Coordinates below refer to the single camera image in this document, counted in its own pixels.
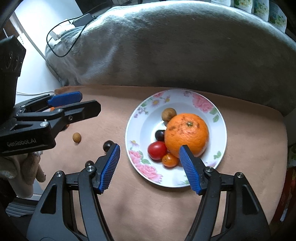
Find orange cherry tomato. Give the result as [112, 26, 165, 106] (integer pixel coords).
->
[162, 153, 179, 168]

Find red cherry tomato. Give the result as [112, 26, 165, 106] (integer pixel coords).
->
[147, 141, 168, 160]

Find large brown longan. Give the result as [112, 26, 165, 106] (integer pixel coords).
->
[162, 108, 177, 122]

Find gloved left hand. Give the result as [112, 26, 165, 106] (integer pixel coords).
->
[1, 151, 46, 198]

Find small tan longan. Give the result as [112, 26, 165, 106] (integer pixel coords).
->
[72, 132, 82, 144]

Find floral white plate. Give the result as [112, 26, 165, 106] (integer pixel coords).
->
[125, 89, 227, 188]

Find black power adapter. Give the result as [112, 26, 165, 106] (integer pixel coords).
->
[72, 13, 93, 27]

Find rough tangerine on plate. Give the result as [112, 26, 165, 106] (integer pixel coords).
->
[164, 113, 209, 158]

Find grey cushion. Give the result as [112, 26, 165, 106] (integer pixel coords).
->
[46, 1, 295, 115]

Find white floral pouch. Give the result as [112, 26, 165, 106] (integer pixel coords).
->
[253, 0, 269, 22]
[234, 0, 253, 13]
[268, 1, 287, 33]
[210, 0, 231, 6]

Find white cable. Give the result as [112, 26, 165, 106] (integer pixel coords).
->
[16, 90, 55, 96]

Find black cable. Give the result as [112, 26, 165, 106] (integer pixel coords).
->
[46, 4, 114, 58]

